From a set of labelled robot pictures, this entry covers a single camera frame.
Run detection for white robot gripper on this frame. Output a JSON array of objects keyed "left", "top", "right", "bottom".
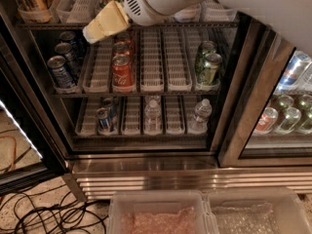
[{"left": 82, "top": 0, "right": 203, "bottom": 44}]

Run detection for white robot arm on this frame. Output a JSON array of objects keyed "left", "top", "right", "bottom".
[{"left": 83, "top": 0, "right": 312, "bottom": 54}]

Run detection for red cola can back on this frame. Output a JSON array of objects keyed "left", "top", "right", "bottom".
[{"left": 115, "top": 31, "right": 133, "bottom": 45}]

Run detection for red cola can middle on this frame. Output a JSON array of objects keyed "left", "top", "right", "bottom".
[{"left": 113, "top": 42, "right": 132, "bottom": 56}]

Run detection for blue pepsi can back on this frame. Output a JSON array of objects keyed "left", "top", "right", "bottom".
[{"left": 59, "top": 31, "right": 86, "bottom": 57}]

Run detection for blue pepsi can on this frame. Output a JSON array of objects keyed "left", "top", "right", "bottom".
[
  {"left": 47, "top": 56, "right": 76, "bottom": 89},
  {"left": 55, "top": 42, "right": 81, "bottom": 77},
  {"left": 59, "top": 31, "right": 86, "bottom": 57}
]

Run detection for blue pepsi can middle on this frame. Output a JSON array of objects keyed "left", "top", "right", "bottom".
[{"left": 55, "top": 42, "right": 81, "bottom": 77}]

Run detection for red coca cola can front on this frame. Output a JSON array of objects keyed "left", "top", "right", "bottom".
[{"left": 111, "top": 55, "right": 133, "bottom": 88}]

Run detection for blue pepsi can front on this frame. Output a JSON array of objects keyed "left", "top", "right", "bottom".
[{"left": 47, "top": 56, "right": 76, "bottom": 89}]

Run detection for blue can bottom shelf back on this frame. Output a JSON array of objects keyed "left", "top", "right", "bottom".
[{"left": 101, "top": 97, "right": 118, "bottom": 123}]

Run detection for blue can shelf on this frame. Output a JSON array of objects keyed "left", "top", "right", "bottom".
[
  {"left": 97, "top": 107, "right": 113, "bottom": 133},
  {"left": 101, "top": 97, "right": 118, "bottom": 123}
]

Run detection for green can back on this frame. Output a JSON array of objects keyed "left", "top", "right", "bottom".
[{"left": 194, "top": 40, "right": 216, "bottom": 75}]

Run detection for blue can bottom shelf front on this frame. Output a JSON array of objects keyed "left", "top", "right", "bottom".
[{"left": 97, "top": 107, "right": 113, "bottom": 133}]

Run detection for green can front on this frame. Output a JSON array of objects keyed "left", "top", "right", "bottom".
[{"left": 197, "top": 53, "right": 222, "bottom": 86}]

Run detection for open fridge door left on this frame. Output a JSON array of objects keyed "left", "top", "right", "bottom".
[{"left": 0, "top": 18, "right": 65, "bottom": 196}]

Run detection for red can right fridge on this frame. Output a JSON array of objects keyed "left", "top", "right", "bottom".
[{"left": 254, "top": 107, "right": 279, "bottom": 134}]

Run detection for closed glass fridge door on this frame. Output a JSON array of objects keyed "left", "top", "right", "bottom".
[{"left": 218, "top": 20, "right": 312, "bottom": 167}]

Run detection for red bull can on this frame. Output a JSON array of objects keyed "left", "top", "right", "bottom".
[{"left": 276, "top": 51, "right": 312, "bottom": 93}]

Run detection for water bottle centre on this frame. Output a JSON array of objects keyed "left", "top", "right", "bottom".
[{"left": 144, "top": 99, "right": 162, "bottom": 134}]

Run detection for water bottle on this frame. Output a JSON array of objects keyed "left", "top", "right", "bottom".
[
  {"left": 188, "top": 98, "right": 213, "bottom": 134},
  {"left": 144, "top": 99, "right": 162, "bottom": 134}
]

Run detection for water bottle right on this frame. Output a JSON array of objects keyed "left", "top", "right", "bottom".
[{"left": 188, "top": 98, "right": 213, "bottom": 134}]

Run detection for clear plastic bin left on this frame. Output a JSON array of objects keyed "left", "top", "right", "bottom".
[{"left": 107, "top": 190, "right": 218, "bottom": 234}]

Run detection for clear plastic bin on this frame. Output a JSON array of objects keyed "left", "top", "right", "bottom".
[
  {"left": 208, "top": 187, "right": 312, "bottom": 234},
  {"left": 107, "top": 190, "right": 218, "bottom": 234}
]

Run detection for pink bubble wrap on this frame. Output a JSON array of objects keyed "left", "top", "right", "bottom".
[{"left": 118, "top": 207, "right": 196, "bottom": 234}]

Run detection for clear plastic bin right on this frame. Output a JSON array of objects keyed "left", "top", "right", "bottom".
[{"left": 208, "top": 187, "right": 312, "bottom": 234}]

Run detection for clear bubble wrap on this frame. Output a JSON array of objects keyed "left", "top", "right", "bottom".
[{"left": 213, "top": 203, "right": 281, "bottom": 234}]

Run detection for orange floor cable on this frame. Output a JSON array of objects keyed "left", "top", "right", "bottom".
[{"left": 0, "top": 134, "right": 18, "bottom": 175}]

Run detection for black floor cables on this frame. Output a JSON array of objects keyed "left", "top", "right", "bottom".
[{"left": 0, "top": 182, "right": 109, "bottom": 234}]

